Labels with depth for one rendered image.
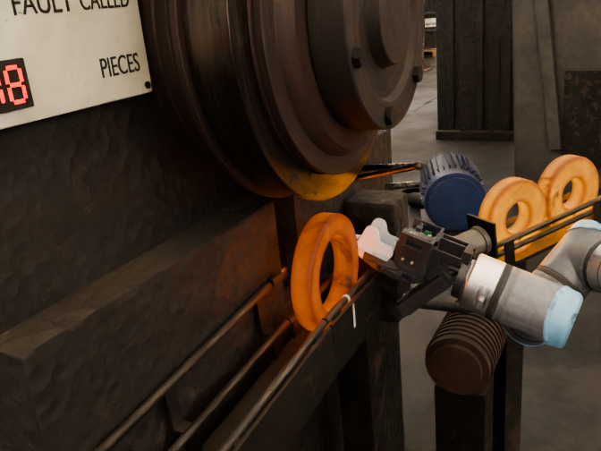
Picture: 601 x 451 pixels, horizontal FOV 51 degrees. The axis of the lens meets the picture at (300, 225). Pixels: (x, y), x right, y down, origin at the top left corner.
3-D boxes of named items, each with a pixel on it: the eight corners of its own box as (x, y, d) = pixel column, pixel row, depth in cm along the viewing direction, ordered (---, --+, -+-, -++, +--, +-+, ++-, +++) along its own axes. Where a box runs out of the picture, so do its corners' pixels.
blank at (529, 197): (473, 190, 120) (486, 193, 117) (532, 165, 125) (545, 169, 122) (479, 261, 125) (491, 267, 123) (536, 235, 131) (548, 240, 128)
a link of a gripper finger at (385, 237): (358, 206, 107) (408, 225, 104) (351, 235, 110) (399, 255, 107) (351, 211, 104) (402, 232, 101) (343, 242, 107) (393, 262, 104)
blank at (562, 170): (531, 166, 125) (545, 169, 122) (586, 144, 131) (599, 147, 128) (535, 236, 131) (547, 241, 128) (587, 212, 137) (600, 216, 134)
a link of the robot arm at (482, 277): (492, 300, 103) (478, 327, 95) (463, 288, 105) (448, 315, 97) (510, 254, 99) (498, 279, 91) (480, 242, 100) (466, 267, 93)
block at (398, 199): (347, 317, 121) (338, 199, 113) (362, 299, 127) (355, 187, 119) (400, 326, 116) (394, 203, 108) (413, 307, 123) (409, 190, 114)
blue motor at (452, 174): (423, 242, 300) (421, 174, 289) (418, 205, 353) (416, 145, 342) (489, 240, 296) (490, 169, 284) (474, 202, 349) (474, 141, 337)
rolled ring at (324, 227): (356, 197, 99) (336, 195, 101) (304, 238, 84) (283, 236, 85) (362, 301, 106) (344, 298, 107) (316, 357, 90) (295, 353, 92)
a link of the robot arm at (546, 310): (560, 354, 97) (570, 350, 88) (482, 321, 102) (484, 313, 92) (581, 300, 99) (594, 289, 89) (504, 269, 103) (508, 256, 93)
